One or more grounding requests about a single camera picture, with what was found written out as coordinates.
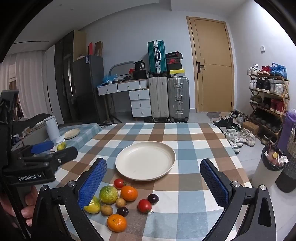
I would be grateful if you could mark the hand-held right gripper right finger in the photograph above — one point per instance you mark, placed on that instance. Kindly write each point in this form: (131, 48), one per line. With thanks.
(214, 183)

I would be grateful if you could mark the teal suitcase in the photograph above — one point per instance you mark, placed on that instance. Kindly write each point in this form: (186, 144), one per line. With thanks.
(156, 58)

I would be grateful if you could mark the white trash bin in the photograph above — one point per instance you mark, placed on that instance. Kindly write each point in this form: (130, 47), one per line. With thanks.
(263, 173)

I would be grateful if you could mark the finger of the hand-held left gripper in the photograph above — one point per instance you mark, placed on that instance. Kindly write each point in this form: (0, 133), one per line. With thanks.
(41, 148)
(67, 154)

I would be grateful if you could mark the white drawer cabinet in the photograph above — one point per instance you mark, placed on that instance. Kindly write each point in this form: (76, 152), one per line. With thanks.
(140, 103)

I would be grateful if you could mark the black tripod stand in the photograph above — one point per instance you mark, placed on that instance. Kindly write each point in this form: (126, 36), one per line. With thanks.
(113, 115)

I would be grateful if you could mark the small brown round fruit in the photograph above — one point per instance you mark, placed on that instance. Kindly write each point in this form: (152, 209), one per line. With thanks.
(120, 202)
(106, 210)

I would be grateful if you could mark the small yellow lemon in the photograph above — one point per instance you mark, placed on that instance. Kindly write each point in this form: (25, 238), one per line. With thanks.
(61, 146)

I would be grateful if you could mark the red tomato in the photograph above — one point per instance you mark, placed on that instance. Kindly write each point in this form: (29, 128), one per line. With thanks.
(119, 183)
(144, 205)

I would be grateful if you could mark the red paper bag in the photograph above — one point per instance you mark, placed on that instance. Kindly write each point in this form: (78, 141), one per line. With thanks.
(90, 48)

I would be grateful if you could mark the dark grey refrigerator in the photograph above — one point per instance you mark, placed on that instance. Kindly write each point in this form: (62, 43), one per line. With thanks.
(87, 76)

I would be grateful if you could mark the silver suitcase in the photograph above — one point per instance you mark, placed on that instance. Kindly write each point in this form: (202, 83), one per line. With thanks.
(178, 99)

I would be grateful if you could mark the dark ribbed basket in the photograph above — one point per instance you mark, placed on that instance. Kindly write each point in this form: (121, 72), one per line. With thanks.
(288, 178)

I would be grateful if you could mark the purple plastic bag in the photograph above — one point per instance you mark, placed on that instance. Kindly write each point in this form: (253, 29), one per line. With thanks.
(286, 125)

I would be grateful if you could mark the blue plastic bag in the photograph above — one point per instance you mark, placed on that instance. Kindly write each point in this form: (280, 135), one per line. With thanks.
(108, 78)

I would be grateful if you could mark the white desk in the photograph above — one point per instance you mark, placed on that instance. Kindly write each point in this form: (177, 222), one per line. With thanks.
(122, 86)

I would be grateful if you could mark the white cylindrical container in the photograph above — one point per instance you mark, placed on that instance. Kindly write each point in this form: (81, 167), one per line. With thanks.
(51, 128)

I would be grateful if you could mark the grey arched frame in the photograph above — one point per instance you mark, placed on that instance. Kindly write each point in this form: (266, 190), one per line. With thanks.
(120, 64)

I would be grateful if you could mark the woven basket bag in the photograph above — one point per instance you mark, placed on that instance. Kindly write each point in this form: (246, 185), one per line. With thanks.
(292, 141)

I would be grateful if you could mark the smooth yellow-green lemon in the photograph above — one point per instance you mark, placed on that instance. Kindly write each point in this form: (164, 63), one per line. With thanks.
(93, 207)

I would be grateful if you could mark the dark purple plum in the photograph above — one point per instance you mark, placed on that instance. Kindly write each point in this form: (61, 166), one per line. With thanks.
(122, 211)
(152, 198)

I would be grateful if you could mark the person's left hand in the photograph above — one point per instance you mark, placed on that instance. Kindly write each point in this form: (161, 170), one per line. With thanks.
(29, 199)

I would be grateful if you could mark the wooden shoe rack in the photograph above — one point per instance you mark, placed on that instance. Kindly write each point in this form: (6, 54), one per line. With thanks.
(286, 97)
(266, 85)

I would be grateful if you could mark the white curtain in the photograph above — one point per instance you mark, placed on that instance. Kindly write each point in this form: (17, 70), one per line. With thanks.
(25, 83)

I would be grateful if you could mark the yellow black shoe box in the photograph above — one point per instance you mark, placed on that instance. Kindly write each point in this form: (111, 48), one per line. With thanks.
(177, 73)

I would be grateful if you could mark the large cream plate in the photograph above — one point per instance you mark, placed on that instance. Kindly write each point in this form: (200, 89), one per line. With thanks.
(145, 161)

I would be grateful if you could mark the tan wooden door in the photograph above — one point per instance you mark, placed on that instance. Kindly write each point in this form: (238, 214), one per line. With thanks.
(212, 88)

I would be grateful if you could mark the scattered sneakers group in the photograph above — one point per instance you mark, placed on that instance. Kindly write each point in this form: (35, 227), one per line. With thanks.
(235, 134)

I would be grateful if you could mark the black printed bag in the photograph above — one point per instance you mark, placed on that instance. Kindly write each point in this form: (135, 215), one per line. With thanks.
(140, 65)

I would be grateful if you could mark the brown paper bag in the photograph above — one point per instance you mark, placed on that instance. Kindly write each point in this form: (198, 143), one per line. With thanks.
(99, 49)

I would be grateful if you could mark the orange mandarin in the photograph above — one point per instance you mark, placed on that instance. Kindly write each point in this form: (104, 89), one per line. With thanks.
(116, 223)
(129, 193)

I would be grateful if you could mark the tall cardboard box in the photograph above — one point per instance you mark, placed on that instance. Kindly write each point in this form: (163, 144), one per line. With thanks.
(79, 44)

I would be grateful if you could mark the small cream plate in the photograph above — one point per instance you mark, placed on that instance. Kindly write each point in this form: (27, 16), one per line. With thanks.
(72, 134)

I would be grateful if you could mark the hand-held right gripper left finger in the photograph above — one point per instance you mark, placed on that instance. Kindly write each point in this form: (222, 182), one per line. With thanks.
(92, 185)

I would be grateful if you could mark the dark wardrobe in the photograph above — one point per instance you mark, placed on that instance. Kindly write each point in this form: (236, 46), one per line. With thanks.
(63, 81)

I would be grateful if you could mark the small cardboard box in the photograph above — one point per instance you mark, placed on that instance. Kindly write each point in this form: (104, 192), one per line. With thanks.
(249, 127)

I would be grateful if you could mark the beige suitcase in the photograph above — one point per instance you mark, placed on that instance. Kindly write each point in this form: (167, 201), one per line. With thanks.
(158, 99)

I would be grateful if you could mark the wrinkled green citrus fruit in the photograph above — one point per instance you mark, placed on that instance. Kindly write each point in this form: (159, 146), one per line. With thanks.
(108, 194)

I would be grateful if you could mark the pale blue checked tablecloth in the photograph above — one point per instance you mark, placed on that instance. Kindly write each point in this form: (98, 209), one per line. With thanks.
(89, 131)

